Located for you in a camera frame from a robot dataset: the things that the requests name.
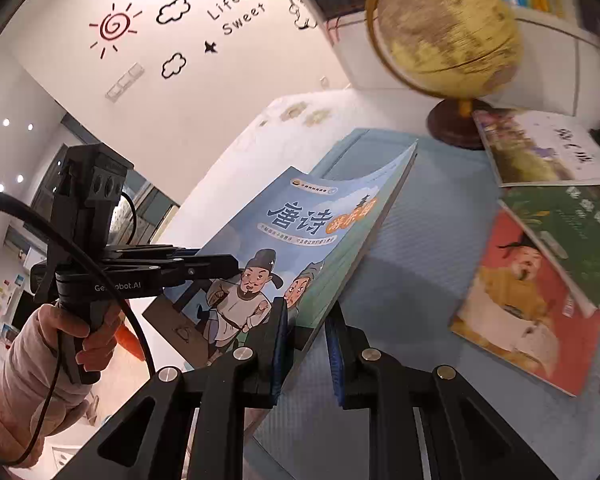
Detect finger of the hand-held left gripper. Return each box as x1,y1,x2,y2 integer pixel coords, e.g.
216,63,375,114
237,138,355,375
105,244,242,291

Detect red sun wall decal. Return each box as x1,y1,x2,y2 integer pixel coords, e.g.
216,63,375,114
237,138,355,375
89,2,143,58

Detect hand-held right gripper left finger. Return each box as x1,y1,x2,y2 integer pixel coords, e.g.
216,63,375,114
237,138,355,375
50,297,288,480

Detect antique yellow desk globe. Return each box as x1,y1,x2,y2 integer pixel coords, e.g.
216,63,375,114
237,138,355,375
366,0,525,150

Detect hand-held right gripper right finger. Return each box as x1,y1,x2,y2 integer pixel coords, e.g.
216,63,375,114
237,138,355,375
325,305,561,480

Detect light blue quilted mat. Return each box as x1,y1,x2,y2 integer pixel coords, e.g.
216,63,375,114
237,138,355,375
250,127,600,480

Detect light blue poetry book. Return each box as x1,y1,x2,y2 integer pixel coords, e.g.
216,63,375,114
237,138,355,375
161,139,419,373

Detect person's left hand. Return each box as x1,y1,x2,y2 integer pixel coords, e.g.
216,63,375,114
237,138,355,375
81,306,127,362

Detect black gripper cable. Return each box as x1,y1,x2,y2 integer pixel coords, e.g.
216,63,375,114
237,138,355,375
0,186,157,467

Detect dark green insect book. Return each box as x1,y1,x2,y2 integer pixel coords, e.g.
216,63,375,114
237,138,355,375
499,183,600,322

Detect black outline cloud decal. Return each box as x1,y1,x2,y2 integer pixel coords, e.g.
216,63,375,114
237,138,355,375
160,53,188,81

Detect orange floor object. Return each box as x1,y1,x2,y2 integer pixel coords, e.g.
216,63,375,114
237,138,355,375
116,322,147,362

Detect white wall light switches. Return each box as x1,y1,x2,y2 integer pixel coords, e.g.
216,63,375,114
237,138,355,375
105,61,146,104

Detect orange-red emperor book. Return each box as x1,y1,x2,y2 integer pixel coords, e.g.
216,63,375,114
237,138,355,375
449,206,600,397

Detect white rabbit meadow book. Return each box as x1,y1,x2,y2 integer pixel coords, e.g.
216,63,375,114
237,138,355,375
472,108,600,187

